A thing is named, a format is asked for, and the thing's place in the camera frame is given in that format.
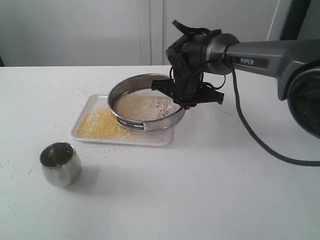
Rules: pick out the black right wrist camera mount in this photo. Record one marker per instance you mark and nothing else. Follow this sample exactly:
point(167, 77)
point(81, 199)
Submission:
point(191, 31)

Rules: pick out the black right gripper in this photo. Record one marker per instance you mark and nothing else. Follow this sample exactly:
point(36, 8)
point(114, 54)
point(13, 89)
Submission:
point(188, 60)

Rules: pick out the round stainless steel sieve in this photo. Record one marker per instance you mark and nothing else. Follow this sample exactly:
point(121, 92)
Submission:
point(160, 125)

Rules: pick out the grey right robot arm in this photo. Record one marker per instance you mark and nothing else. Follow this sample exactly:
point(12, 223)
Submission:
point(295, 64)

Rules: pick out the stainless steel cup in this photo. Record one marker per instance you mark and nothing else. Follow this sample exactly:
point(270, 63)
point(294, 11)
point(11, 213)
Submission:
point(60, 164)

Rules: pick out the yellow and white grain mix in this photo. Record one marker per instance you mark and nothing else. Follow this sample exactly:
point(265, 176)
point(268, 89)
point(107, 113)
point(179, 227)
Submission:
point(98, 124)

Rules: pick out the white rectangular plastic tray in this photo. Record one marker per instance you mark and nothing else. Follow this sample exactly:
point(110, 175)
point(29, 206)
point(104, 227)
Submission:
point(96, 124)

